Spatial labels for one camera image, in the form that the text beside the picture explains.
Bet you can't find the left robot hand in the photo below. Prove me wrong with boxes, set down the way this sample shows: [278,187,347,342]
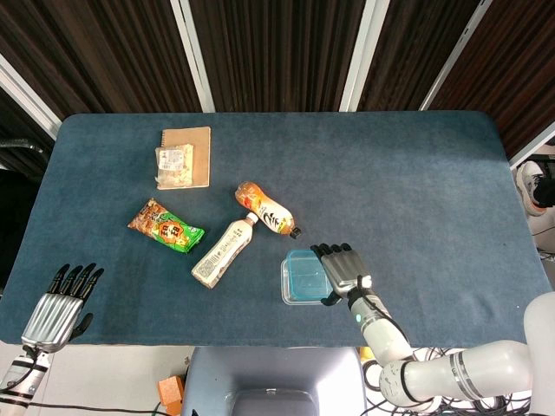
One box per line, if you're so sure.
[20,263,105,353]

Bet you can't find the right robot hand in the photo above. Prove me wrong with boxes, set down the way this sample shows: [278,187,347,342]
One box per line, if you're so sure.
[310,242,374,307]

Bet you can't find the orange wooden block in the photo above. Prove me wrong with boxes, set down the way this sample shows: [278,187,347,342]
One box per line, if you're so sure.
[157,374,186,416]

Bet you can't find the clear plastic container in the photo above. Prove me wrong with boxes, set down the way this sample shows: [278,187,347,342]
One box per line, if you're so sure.
[279,255,335,307]

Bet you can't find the orange tea bottle black cap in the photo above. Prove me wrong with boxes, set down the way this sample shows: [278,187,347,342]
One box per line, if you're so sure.
[234,180,304,240]

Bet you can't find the blue table cloth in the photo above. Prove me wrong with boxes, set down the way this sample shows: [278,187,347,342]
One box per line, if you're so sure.
[0,110,554,348]

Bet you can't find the grey robot torso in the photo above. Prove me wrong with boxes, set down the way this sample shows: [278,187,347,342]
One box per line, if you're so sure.
[180,346,368,416]

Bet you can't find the white milk tea bottle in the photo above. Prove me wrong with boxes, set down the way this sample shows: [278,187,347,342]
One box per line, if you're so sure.
[191,211,260,290]

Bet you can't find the green snack bag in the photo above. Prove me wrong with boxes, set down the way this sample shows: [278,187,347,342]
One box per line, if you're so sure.
[127,198,206,256]

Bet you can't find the brown spiral notebook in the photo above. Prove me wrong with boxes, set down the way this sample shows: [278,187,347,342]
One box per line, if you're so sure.
[156,126,212,191]

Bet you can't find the clear bread packet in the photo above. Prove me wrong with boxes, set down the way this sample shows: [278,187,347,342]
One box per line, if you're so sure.
[153,143,195,189]

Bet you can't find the black floor cable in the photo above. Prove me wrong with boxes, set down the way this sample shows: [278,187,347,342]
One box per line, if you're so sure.
[0,399,162,416]

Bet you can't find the white frame post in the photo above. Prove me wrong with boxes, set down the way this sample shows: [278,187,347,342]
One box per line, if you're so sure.
[509,128,555,170]
[0,54,62,142]
[419,0,493,112]
[339,0,389,113]
[168,0,216,114]

